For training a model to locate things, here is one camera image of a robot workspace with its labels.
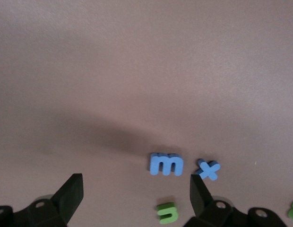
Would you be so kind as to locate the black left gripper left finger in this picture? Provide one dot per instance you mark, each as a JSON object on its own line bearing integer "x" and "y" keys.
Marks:
{"x": 66, "y": 201}

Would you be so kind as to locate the blue foam letter x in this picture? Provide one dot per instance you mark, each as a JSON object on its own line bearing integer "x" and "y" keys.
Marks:
{"x": 209, "y": 170}

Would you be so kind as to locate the green foam lowercase n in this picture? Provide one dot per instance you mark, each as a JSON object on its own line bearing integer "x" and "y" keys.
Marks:
{"x": 169, "y": 219}

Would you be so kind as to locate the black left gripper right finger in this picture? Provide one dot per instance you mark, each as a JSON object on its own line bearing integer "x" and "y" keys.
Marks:
{"x": 200, "y": 201}

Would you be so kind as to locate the blue foam letter m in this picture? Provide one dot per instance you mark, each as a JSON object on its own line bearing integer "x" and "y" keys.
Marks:
{"x": 154, "y": 165}

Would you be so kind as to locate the brown table mat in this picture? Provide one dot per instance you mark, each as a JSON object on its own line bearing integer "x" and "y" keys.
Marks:
{"x": 89, "y": 71}

